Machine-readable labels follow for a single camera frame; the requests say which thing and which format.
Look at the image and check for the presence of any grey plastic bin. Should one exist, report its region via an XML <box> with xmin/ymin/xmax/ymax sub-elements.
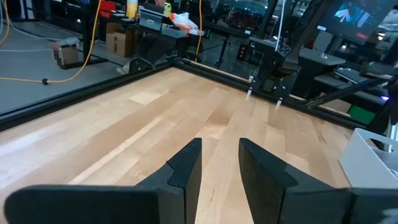
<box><xmin>338</xmin><ymin>128</ymin><xmax>398</xmax><ymax>190</ymax></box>

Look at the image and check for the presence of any green sheet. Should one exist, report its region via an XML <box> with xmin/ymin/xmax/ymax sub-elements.
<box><xmin>347</xmin><ymin>105</ymin><xmax>376</xmax><ymax>126</ymax></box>

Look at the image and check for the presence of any yellow hanging cord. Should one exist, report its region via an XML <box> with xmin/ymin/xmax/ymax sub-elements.
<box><xmin>194</xmin><ymin>0</ymin><xmax>203</xmax><ymax>62</ymax></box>

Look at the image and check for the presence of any white hanging cable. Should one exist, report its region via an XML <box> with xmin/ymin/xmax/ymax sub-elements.
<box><xmin>274</xmin><ymin>0</ymin><xmax>286</xmax><ymax>52</ymax></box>

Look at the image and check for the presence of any black keyboard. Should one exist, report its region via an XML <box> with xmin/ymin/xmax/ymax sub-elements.
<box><xmin>333</xmin><ymin>66</ymin><xmax>370</xmax><ymax>85</ymax></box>

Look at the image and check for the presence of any white orange plastic bag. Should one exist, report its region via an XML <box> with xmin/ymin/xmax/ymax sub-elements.
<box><xmin>169</xmin><ymin>12</ymin><xmax>200</xmax><ymax>32</ymax></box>

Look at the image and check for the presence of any yellow bottle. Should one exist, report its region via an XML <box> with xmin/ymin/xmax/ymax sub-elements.
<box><xmin>125</xmin><ymin>0</ymin><xmax>139</xmax><ymax>19</ymax></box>

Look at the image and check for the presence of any black table stand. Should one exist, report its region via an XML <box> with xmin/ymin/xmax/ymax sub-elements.
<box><xmin>59</xmin><ymin>0</ymin><xmax>109</xmax><ymax>70</ymax></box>

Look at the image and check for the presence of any black aluminium table frame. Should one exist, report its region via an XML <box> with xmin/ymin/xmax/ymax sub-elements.
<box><xmin>0</xmin><ymin>57</ymin><xmax>371</xmax><ymax>132</ymax></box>

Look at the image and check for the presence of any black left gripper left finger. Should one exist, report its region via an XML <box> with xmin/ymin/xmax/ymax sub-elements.
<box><xmin>4</xmin><ymin>138</ymin><xmax>203</xmax><ymax>224</ymax></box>

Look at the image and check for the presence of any computer monitor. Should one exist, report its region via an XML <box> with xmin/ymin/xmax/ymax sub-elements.
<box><xmin>316</xmin><ymin>0</ymin><xmax>398</xmax><ymax>42</ymax></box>

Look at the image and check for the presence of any plastic bag covered box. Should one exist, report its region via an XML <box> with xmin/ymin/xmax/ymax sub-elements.
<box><xmin>51</xmin><ymin>37</ymin><xmax>81</xmax><ymax>67</ymax></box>

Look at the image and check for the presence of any black diagonal strut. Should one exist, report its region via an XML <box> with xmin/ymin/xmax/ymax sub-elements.
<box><xmin>305</xmin><ymin>77</ymin><xmax>391</xmax><ymax>110</ymax></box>

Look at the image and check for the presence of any grey desk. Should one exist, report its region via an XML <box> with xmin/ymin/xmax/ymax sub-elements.
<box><xmin>297</xmin><ymin>46</ymin><xmax>346</xmax><ymax>67</ymax></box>

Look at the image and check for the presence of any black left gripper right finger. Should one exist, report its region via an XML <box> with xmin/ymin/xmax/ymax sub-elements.
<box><xmin>238</xmin><ymin>138</ymin><xmax>398</xmax><ymax>224</ymax></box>

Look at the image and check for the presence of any brown cardboard box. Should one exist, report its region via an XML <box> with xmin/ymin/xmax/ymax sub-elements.
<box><xmin>105</xmin><ymin>22</ymin><xmax>140</xmax><ymax>58</ymax></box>

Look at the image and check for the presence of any red container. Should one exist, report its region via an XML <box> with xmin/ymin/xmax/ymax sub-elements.
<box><xmin>99</xmin><ymin>1</ymin><xmax>117</xmax><ymax>19</ymax></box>

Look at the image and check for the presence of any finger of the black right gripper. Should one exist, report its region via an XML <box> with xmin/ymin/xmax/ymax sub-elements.
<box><xmin>244</xmin><ymin>74</ymin><xmax>256</xmax><ymax>101</ymax></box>
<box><xmin>274</xmin><ymin>85</ymin><xmax>285</xmax><ymax>111</ymax></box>

